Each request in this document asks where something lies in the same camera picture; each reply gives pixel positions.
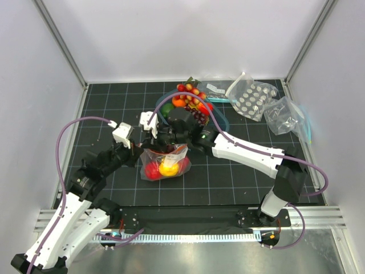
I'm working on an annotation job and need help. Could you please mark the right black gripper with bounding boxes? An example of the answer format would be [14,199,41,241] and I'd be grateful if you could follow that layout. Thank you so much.
[141,123,189,154]

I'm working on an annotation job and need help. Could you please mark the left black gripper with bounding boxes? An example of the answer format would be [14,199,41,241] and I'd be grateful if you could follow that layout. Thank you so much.
[101,138,144,177]

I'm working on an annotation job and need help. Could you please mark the orange zipper clear bag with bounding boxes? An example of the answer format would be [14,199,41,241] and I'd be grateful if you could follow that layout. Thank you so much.
[140,144,191,182]

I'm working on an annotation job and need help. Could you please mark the pink dragon fruit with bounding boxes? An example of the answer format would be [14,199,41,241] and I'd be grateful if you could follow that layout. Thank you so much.
[179,156,190,173]

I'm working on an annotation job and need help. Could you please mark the red apple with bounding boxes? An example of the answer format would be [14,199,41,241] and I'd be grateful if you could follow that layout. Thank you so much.
[144,162,161,180]

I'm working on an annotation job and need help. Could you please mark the yellow pear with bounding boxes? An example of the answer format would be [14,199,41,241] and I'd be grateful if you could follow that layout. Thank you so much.
[159,163,179,177]

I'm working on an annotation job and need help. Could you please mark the purple grape bunch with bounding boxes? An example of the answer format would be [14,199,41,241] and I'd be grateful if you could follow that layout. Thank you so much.
[184,106,209,126]

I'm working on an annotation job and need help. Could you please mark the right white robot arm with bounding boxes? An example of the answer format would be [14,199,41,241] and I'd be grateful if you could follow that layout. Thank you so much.
[139,108,309,226]

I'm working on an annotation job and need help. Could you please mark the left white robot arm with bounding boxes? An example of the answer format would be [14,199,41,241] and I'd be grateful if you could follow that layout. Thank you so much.
[11,144,143,273]

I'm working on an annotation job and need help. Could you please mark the teal zipper flat bag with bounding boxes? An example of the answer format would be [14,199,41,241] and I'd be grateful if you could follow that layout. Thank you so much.
[197,74,234,103]

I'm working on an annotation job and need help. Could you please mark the polka dot zip bag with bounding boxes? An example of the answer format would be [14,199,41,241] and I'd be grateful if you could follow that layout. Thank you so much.
[225,72,278,122]

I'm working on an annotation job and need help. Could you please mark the blue zipper clear bag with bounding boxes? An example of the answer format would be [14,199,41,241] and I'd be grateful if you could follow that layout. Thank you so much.
[263,96,312,144]

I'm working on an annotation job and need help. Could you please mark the green lime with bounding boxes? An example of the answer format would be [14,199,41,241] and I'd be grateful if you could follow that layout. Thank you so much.
[160,103,175,118]

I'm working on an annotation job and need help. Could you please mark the orange tangerine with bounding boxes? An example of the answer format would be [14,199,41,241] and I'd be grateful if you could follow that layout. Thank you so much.
[172,98,186,107]

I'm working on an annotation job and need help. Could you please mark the teal plastic basket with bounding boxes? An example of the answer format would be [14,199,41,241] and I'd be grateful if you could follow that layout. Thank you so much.
[155,89,230,132]

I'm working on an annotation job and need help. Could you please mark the red cherry bunch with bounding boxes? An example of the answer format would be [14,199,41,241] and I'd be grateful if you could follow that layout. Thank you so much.
[173,77,206,108]

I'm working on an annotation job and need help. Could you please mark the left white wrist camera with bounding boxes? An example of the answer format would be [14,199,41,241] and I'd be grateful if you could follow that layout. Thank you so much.
[108,120,133,149]

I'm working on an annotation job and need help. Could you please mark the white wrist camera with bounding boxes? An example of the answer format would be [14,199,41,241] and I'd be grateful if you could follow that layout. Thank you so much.
[139,111,159,139]
[108,120,133,149]

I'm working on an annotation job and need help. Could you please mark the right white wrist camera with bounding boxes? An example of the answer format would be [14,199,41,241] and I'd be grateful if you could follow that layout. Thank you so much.
[139,111,159,139]

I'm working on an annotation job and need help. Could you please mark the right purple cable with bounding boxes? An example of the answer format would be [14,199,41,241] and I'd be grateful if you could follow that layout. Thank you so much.
[148,91,329,196]

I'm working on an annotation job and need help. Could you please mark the purple cable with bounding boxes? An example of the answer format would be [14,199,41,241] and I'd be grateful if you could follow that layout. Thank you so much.
[148,91,329,196]
[27,116,113,271]

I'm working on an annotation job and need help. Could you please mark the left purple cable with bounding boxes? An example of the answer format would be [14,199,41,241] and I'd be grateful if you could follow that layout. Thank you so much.
[27,116,113,271]

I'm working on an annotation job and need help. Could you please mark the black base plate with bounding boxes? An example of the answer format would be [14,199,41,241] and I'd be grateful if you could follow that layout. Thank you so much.
[111,205,291,235]

